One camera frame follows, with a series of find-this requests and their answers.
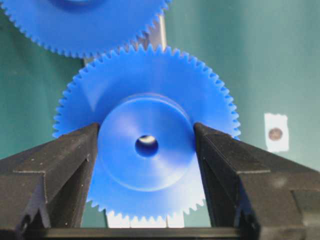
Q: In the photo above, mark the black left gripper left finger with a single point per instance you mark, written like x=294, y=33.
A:
x=47, y=185

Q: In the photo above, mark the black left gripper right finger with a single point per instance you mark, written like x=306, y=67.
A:
x=268, y=196

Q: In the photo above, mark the small blue plastic gear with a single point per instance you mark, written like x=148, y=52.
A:
x=146, y=102

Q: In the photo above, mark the large blue plastic gear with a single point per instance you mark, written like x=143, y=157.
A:
x=83, y=28

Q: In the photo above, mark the white paper marker with dot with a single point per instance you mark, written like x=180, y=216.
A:
x=276, y=132

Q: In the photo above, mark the aluminium extrusion rail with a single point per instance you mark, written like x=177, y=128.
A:
x=156, y=36

